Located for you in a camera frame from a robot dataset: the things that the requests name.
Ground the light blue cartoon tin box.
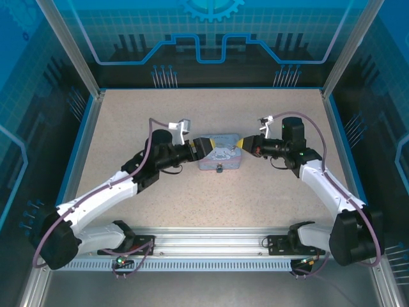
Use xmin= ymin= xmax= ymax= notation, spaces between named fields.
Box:
xmin=197 ymin=132 xmax=245 ymax=172

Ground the blue table edge trim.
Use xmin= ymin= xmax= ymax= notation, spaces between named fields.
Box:
xmin=328 ymin=94 xmax=378 ymax=233
xmin=47 ymin=94 xmax=97 ymax=233

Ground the connector with green light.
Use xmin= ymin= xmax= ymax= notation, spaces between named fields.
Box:
xmin=116 ymin=254 xmax=134 ymax=268
xmin=300 ymin=255 xmax=320 ymax=268

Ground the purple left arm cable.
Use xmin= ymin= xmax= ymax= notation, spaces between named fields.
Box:
xmin=31 ymin=117 xmax=175 ymax=279

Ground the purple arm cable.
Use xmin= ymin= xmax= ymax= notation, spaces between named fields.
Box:
xmin=271 ymin=110 xmax=384 ymax=279
xmin=31 ymin=117 xmax=175 ymax=279

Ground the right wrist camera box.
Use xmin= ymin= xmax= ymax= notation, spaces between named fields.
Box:
xmin=258 ymin=115 xmax=275 ymax=140

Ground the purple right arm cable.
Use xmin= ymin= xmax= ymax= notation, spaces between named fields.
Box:
xmin=271 ymin=110 xmax=384 ymax=279

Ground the aluminium mounting rail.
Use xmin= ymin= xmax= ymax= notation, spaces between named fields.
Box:
xmin=41 ymin=226 xmax=384 ymax=258

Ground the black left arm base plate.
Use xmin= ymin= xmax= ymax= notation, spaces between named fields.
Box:
xmin=97 ymin=235 xmax=156 ymax=256

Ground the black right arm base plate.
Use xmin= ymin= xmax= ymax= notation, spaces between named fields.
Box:
xmin=266 ymin=235 xmax=327 ymax=256

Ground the aluminium frame post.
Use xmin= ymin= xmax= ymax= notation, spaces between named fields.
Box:
xmin=35 ymin=0 xmax=107 ymax=98
xmin=321 ymin=0 xmax=389 ymax=99

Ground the slotted grey cable duct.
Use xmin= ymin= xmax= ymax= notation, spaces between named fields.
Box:
xmin=50 ymin=258 xmax=297 ymax=273

